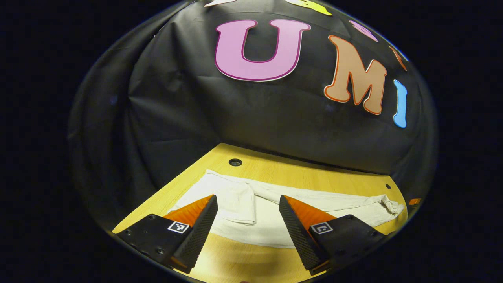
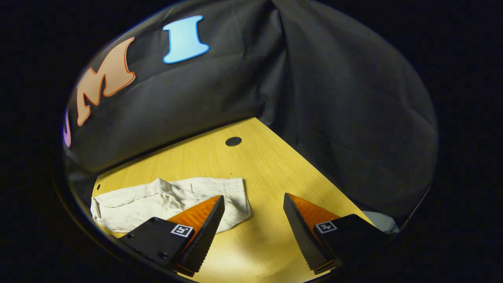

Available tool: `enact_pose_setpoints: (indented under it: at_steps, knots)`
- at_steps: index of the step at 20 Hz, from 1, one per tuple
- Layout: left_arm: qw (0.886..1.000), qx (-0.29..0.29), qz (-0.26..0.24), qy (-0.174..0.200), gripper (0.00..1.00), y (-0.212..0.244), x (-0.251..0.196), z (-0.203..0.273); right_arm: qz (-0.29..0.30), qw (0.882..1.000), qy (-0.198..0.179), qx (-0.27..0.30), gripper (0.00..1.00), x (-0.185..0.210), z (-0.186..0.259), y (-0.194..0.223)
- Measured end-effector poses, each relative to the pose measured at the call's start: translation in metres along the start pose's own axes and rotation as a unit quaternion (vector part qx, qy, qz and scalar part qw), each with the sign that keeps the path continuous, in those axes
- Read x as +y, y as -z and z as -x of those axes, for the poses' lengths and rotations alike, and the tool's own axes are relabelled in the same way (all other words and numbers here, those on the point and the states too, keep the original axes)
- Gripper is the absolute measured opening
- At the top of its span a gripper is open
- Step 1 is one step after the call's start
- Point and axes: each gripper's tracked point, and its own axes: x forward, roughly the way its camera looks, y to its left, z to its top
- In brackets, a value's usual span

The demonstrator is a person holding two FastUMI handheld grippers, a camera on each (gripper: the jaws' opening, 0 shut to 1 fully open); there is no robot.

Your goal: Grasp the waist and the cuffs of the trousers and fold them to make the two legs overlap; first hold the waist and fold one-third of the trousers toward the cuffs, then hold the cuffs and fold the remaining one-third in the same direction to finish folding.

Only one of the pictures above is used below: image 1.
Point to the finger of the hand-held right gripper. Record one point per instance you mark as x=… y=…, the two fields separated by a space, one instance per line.
x=414 y=201

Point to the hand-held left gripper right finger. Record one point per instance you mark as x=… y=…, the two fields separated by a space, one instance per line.
x=298 y=236

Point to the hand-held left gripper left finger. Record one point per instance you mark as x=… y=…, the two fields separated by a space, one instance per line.
x=198 y=232

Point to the white jeans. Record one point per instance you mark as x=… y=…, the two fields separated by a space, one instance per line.
x=267 y=224

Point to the black backdrop cloth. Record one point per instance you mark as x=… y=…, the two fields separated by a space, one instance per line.
x=235 y=118

